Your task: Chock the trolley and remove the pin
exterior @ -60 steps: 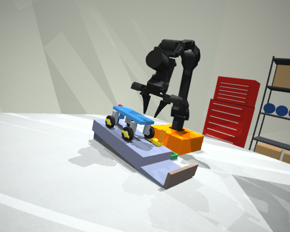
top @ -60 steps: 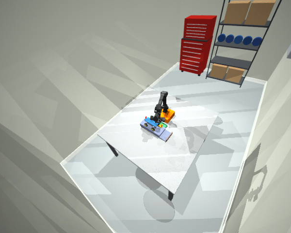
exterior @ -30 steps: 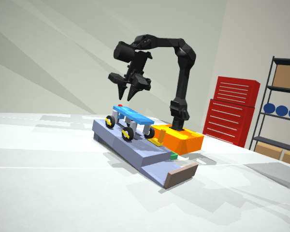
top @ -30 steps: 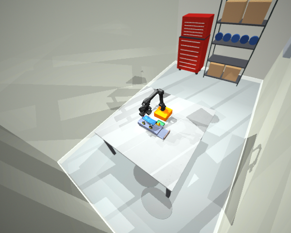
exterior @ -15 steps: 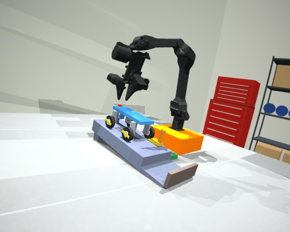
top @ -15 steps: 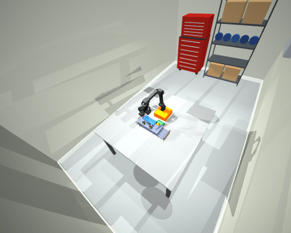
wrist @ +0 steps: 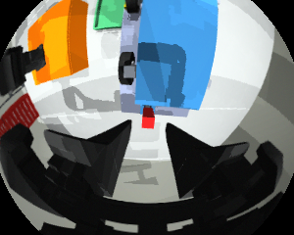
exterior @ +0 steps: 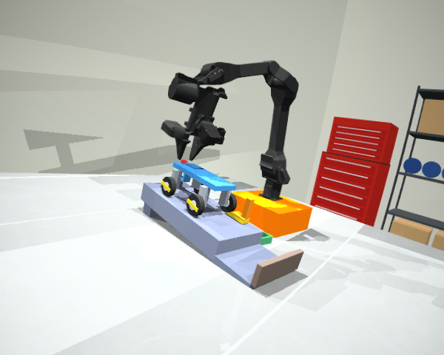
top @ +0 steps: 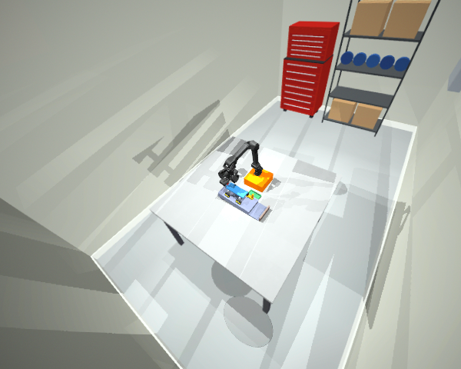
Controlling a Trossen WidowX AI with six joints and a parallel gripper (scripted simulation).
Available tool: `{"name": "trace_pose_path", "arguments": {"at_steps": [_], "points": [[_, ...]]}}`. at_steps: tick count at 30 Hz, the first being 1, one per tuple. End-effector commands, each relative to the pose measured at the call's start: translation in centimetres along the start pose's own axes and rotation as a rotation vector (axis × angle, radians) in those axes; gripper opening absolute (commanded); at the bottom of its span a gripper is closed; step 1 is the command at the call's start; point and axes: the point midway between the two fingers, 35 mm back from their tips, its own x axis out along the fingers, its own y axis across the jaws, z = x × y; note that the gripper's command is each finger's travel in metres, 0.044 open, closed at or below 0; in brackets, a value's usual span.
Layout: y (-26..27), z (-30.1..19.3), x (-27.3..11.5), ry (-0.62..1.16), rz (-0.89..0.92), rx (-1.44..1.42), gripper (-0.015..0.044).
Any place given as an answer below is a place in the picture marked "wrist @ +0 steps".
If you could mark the small blue wheeled trolley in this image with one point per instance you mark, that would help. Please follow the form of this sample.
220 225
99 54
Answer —
177 43

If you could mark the light blue ramp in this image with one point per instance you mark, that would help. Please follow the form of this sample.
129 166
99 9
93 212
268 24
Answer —
129 43

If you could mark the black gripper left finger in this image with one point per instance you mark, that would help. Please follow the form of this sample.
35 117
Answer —
102 154

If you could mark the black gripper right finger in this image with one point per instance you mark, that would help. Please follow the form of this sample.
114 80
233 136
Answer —
193 160

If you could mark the green tray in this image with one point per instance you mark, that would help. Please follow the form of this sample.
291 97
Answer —
110 12
97 18

